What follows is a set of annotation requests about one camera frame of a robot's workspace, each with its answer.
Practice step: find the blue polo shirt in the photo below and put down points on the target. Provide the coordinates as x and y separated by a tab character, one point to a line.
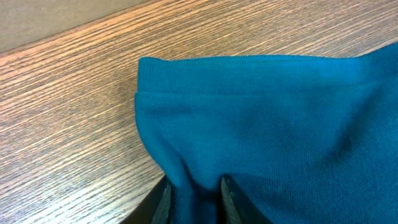
308	139

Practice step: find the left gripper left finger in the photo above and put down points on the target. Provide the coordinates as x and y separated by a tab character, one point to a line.
155	207

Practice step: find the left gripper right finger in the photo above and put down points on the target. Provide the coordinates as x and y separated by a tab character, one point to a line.
237	207

